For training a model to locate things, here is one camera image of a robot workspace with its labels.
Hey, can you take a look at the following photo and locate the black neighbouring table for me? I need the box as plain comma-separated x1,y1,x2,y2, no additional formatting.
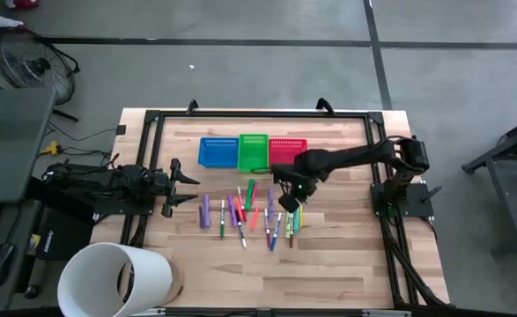
462,112,517,256

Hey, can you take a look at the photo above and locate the black aluminium table frame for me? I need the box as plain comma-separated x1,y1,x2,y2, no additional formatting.
119,108,451,317

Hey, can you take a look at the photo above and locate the green plastic basket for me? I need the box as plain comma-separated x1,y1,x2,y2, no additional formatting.
237,133,270,173

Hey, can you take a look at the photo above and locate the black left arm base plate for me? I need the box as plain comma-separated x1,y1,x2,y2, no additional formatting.
93,180,158,217

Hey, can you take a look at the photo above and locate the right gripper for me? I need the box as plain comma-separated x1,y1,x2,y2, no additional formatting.
270,163,319,214

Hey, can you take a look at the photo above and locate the grey flat monitor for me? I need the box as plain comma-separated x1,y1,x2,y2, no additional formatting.
0,86,57,204

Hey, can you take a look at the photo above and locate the red plastic basket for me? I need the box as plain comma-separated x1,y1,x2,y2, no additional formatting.
268,137,308,166

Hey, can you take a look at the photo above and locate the white cylinder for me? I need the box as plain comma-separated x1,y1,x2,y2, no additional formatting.
56,241,174,317

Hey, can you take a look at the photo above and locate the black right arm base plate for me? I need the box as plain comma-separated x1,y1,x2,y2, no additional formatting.
370,182,435,217

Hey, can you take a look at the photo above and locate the blue plastic basket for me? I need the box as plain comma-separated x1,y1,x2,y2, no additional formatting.
197,136,240,169

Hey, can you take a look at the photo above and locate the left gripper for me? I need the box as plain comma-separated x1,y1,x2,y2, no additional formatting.
148,158,201,219

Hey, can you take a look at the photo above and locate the person's shoe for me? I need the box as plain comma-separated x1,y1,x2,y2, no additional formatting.
0,4,26,33
4,0,40,10

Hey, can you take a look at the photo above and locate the black case white logo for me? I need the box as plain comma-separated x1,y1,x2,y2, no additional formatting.
35,206,96,261

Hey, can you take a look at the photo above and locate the black floor fan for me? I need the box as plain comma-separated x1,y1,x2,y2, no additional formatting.
0,26,81,122

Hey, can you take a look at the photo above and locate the black floor cable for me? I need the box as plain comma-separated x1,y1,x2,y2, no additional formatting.
46,121,121,144

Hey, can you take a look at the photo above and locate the dark desk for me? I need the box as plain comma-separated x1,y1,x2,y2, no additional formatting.
0,200,43,313

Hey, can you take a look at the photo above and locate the thin maroon dry-erase marker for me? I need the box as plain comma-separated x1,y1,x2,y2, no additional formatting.
263,208,272,248

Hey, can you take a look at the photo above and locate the yellow plug connector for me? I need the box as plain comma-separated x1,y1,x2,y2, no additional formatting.
40,140,62,156

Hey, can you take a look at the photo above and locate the thin black dry-erase marker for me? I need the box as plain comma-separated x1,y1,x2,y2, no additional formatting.
235,215,247,249

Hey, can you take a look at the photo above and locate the thin red dry-erase marker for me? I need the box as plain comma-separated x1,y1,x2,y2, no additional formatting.
236,186,247,223

